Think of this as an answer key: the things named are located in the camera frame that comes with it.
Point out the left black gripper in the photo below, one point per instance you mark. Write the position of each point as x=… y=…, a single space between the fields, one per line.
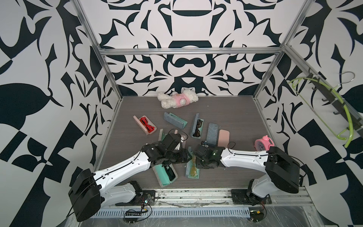
x=179 y=155

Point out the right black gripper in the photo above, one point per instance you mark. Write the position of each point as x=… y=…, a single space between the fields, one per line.
x=199 y=167

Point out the grey case white glasses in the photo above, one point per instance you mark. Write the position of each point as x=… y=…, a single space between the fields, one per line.
x=212 y=134

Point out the pink case thin glasses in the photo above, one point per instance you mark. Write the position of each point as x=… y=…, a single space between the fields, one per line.
x=223 y=138

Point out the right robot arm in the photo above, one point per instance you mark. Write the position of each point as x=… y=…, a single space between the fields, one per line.
x=281 y=171

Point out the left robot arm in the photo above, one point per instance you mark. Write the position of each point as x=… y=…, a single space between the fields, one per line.
x=92 y=191

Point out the teal case yellow glasses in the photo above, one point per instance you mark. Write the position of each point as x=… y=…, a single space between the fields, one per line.
x=162 y=135

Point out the pink case purple glasses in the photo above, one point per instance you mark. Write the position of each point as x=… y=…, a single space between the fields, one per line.
x=183 y=135

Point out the teal case black sunglasses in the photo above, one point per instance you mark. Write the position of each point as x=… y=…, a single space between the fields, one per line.
x=166 y=175

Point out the empty grey teal case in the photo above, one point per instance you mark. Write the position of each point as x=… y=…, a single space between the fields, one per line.
x=175 y=120

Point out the grey case black sunglasses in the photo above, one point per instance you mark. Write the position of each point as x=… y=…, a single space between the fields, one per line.
x=197 y=127

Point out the pink case red glasses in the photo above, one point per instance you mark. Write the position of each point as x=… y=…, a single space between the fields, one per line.
x=145 y=124

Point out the white pink plush toy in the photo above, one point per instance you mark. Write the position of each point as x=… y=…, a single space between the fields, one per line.
x=177 y=100

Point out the pink alarm clock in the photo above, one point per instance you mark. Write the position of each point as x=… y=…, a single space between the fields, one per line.
x=264 y=143

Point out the small black electronics box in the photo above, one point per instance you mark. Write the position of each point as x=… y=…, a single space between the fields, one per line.
x=256 y=216

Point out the green clothes hanger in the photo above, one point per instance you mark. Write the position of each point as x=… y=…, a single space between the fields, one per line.
x=336 y=124

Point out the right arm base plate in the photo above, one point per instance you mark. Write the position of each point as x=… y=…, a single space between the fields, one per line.
x=243 y=196

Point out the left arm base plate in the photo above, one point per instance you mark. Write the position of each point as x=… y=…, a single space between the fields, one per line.
x=145 y=196

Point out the black connector with cables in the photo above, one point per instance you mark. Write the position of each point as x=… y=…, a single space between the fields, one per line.
x=132 y=214

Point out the black wall hook rack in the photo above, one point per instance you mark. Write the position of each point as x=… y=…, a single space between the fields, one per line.
x=342 y=103

